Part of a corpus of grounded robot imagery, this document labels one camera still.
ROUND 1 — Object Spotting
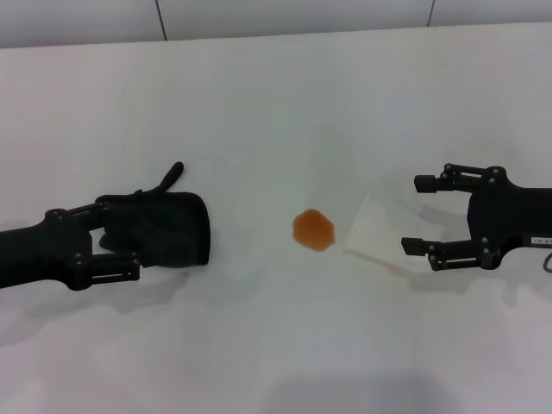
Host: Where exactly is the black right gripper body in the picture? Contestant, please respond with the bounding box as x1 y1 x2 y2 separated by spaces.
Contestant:
467 170 552 268

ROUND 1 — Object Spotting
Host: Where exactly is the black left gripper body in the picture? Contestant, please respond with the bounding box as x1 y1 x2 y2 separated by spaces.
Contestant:
0 210 95 293

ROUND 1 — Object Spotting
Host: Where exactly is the white paper cup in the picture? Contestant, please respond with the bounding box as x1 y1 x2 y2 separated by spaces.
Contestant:
343 179 445 275

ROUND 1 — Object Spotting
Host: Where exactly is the dark rag with loop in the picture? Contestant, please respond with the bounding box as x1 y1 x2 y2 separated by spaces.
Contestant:
93 161 212 271

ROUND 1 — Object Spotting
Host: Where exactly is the orange-brown liquid stain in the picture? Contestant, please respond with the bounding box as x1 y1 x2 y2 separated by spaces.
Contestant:
292 208 336 252

